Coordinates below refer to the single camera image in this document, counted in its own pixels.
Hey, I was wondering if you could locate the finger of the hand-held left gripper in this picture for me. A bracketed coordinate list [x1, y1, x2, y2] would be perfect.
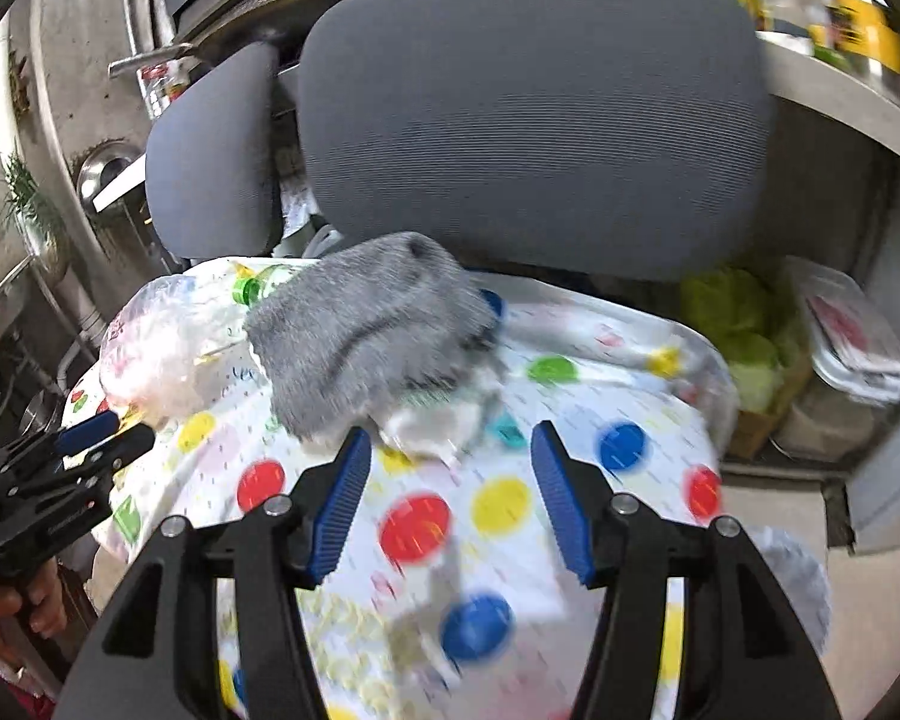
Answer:
[60, 424, 156, 477]
[0, 411, 122, 475]

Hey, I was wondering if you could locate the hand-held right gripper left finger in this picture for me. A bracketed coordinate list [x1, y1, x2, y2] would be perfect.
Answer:
[52, 426, 374, 720]

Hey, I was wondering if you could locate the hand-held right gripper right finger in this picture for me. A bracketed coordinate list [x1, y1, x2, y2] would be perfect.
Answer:
[530, 420, 845, 720]

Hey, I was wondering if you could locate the clear plastic bag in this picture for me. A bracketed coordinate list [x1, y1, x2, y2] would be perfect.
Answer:
[99, 274, 248, 421]

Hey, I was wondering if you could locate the grey sock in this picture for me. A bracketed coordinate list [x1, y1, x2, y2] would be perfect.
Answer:
[244, 232, 503, 440]

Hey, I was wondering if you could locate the green plastic bottle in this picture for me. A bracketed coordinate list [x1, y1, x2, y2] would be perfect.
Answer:
[232, 262, 301, 308]

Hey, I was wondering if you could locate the trash bin with clear liner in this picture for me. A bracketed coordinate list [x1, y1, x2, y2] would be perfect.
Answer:
[742, 525, 833, 661]

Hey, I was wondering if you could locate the person's left hand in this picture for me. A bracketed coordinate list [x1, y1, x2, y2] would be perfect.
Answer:
[0, 559, 70, 691]

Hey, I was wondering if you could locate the balloon print tablecloth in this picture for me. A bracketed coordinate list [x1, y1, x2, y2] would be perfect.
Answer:
[64, 255, 740, 720]

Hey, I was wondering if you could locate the cardboard box with cabbage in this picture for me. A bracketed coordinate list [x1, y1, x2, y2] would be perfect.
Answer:
[727, 360, 811, 460]

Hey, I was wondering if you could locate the green potted plant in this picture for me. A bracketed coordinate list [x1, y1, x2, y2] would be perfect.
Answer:
[0, 154, 72, 271]

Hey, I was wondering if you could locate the napa cabbage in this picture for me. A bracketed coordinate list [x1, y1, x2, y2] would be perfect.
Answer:
[679, 266, 811, 413]

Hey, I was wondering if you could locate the metal bowl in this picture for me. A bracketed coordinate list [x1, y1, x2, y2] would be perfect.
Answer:
[75, 141, 145, 203]

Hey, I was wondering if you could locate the clear storage container white lid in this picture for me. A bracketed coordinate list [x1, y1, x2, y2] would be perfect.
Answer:
[772, 255, 900, 460]

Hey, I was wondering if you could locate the red white plastic packet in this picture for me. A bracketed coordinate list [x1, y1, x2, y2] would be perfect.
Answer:
[806, 292, 900, 398]

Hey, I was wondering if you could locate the clear bottle red label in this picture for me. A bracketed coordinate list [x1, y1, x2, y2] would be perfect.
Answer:
[139, 64, 196, 119]

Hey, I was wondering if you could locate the large grey chair back pad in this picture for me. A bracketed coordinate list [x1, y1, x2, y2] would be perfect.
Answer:
[296, 0, 775, 282]

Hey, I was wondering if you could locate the stone kitchen counter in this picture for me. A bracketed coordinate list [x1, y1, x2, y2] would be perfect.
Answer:
[757, 30, 900, 160]

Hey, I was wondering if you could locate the slim bottle yellow label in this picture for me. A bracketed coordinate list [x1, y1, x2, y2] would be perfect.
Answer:
[802, 0, 835, 53]

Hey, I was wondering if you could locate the yellow label glass jar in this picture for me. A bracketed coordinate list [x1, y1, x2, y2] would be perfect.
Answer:
[832, 0, 900, 80]

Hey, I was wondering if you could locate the metal faucet handle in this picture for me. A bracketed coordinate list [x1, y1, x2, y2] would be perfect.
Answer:
[109, 41, 196, 80]

